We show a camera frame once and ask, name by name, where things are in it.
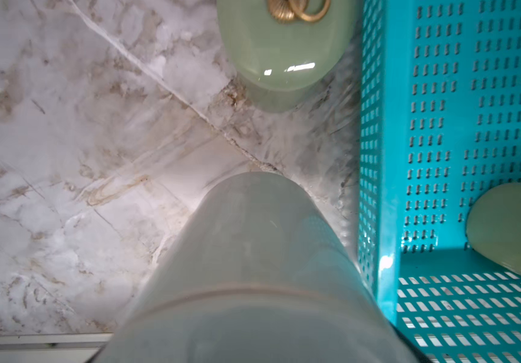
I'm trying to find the light blue tea canister front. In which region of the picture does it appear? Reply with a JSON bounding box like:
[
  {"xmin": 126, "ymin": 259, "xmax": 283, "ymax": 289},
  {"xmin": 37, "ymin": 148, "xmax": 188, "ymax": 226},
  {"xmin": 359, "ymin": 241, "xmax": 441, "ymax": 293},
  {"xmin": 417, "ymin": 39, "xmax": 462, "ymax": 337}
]
[{"xmin": 92, "ymin": 172, "xmax": 420, "ymax": 362}]

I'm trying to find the olive green tea canister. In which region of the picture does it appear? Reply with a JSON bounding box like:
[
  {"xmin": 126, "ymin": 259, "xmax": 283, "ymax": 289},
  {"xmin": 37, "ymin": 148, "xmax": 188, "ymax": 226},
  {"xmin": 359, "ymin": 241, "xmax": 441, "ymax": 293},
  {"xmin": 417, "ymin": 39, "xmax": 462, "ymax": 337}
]
[{"xmin": 216, "ymin": 1, "xmax": 363, "ymax": 113}]

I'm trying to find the teal plastic perforated basket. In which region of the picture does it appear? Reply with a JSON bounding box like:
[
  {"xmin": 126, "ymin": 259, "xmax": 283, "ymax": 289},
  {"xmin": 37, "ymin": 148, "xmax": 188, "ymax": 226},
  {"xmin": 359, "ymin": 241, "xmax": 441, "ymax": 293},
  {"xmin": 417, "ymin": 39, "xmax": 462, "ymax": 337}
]
[{"xmin": 358, "ymin": 1, "xmax": 521, "ymax": 362}]

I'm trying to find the yellow tea canister front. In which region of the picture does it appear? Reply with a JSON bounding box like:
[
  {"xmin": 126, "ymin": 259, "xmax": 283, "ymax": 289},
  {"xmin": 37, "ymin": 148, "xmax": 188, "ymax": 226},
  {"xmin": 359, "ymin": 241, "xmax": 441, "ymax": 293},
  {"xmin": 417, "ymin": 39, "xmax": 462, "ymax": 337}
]
[{"xmin": 466, "ymin": 183, "xmax": 521, "ymax": 275}]

